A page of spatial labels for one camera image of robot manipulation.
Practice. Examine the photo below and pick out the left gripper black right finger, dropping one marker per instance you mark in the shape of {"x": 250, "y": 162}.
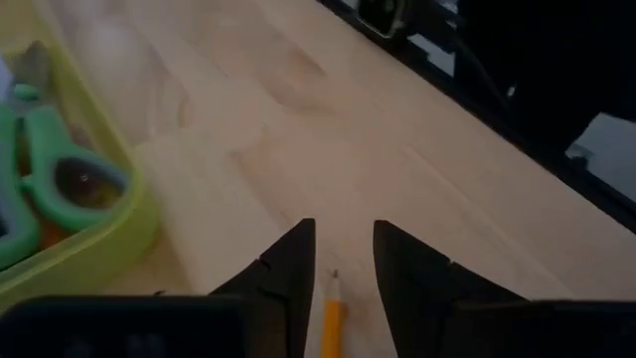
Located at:
{"x": 417, "y": 288}

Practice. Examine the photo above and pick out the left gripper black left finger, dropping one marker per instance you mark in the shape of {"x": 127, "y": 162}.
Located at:
{"x": 283, "y": 288}

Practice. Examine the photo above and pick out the yellow-green translucent plastic container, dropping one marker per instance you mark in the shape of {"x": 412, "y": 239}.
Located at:
{"x": 124, "y": 233}

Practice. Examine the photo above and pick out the purple translucent case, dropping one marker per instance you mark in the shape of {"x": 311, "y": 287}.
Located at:
{"x": 4, "y": 79}

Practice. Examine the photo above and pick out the orange pencil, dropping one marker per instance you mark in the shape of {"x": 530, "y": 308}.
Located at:
{"x": 332, "y": 323}

